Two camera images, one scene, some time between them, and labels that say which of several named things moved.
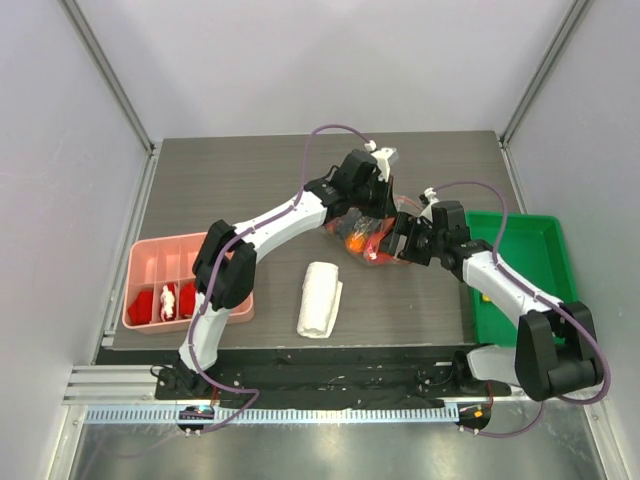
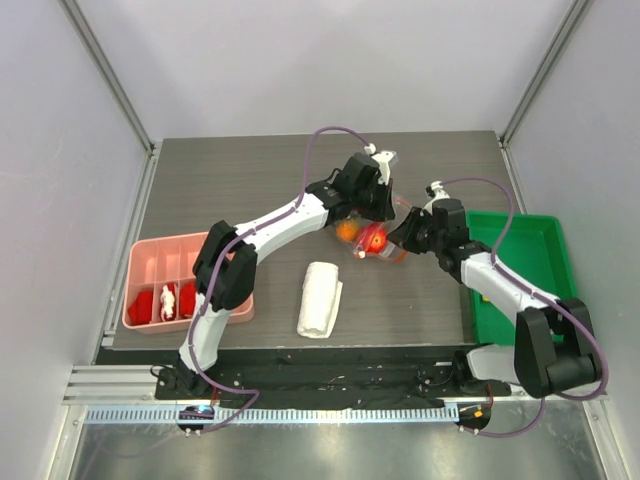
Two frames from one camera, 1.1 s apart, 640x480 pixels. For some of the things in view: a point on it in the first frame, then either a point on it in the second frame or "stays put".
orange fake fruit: (355, 244) → (347, 231)
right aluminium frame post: (543, 68) stays put
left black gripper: (387, 205) stays put
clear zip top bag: (363, 235) stays put
